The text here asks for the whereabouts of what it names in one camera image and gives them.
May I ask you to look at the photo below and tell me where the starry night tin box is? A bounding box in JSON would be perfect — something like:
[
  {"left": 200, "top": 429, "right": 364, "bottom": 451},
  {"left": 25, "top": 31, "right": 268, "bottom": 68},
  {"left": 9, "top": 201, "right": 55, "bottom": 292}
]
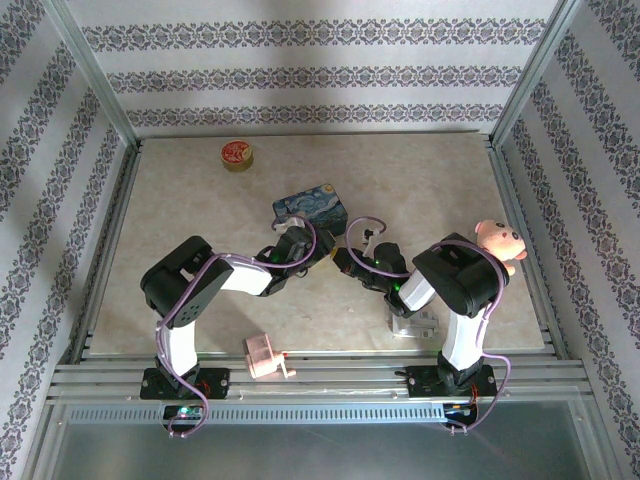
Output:
[{"left": 271, "top": 183, "right": 350, "bottom": 237}]

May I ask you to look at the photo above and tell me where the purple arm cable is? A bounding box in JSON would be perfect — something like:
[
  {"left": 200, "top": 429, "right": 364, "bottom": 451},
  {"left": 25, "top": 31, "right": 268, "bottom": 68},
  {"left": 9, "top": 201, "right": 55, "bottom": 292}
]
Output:
[
  {"left": 155, "top": 213, "right": 319, "bottom": 440},
  {"left": 345, "top": 215, "right": 513, "bottom": 437}
]

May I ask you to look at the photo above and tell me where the round red gold tin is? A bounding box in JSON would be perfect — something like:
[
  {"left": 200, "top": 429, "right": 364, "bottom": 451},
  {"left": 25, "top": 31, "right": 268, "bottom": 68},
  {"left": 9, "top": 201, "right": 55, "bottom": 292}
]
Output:
[{"left": 220, "top": 140, "right": 255, "bottom": 173}]

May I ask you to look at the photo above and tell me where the pink pencil sharpener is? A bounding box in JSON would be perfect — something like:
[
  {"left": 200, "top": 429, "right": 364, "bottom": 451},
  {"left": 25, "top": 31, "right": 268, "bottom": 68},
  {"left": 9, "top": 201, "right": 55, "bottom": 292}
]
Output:
[{"left": 242, "top": 334, "right": 297, "bottom": 380}]

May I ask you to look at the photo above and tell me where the wide aluminium base rail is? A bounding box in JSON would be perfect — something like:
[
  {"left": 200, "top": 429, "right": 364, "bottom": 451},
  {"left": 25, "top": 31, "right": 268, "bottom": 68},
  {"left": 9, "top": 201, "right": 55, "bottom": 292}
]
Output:
[{"left": 45, "top": 351, "right": 592, "bottom": 404}]

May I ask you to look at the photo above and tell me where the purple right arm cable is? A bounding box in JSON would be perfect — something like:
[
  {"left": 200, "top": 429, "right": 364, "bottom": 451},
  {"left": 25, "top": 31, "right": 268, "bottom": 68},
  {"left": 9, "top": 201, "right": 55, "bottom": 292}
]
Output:
[{"left": 345, "top": 215, "right": 513, "bottom": 437}]

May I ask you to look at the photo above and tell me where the grey metal panel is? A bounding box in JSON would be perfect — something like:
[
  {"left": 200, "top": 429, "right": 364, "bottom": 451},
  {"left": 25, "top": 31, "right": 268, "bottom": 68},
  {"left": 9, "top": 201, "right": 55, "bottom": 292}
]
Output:
[{"left": 27, "top": 399, "right": 619, "bottom": 480}]

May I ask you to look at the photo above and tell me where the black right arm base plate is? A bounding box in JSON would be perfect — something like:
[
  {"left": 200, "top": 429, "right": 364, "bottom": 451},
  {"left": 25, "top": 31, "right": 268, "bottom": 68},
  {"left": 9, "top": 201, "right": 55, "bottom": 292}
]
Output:
[{"left": 405, "top": 364, "right": 497, "bottom": 400}]

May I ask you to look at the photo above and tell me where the aluminium side rail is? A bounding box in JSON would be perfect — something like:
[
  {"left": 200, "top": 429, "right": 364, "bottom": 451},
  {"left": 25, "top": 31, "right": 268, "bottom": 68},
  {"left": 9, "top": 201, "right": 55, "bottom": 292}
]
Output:
[
  {"left": 62, "top": 140, "right": 144, "bottom": 362},
  {"left": 483, "top": 134, "right": 569, "bottom": 357}
]

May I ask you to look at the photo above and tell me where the white grey plastic clip device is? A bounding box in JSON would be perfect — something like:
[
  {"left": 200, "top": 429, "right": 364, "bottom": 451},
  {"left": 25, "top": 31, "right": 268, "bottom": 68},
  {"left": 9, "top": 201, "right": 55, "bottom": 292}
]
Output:
[{"left": 388, "top": 305, "right": 440, "bottom": 340}]

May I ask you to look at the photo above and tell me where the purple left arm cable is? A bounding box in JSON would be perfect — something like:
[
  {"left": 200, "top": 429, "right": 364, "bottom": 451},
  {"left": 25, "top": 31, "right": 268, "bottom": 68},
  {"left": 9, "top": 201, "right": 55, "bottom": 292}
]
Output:
[{"left": 155, "top": 213, "right": 319, "bottom": 440}]

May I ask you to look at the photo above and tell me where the pink plush bear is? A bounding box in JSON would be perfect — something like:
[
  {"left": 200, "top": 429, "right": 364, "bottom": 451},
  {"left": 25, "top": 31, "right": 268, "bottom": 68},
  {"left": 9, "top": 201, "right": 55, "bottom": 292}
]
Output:
[{"left": 474, "top": 218, "right": 530, "bottom": 277}]

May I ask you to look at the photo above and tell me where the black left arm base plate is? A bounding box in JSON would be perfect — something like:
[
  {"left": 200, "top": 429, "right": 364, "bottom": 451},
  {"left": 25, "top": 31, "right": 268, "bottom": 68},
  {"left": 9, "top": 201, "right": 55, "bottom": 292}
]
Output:
[{"left": 139, "top": 367, "right": 232, "bottom": 401}]

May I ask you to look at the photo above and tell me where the aluminium frame post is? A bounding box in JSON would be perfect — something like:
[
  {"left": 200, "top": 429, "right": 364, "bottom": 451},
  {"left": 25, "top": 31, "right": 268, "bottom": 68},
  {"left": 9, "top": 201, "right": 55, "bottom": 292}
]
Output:
[
  {"left": 43, "top": 0, "right": 140, "bottom": 147},
  {"left": 490, "top": 0, "right": 587, "bottom": 147}
]

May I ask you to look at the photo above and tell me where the slotted grey cable duct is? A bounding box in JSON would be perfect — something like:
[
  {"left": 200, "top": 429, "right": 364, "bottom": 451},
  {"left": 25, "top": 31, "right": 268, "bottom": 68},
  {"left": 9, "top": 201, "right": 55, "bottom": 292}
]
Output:
[{"left": 64, "top": 403, "right": 447, "bottom": 425}]

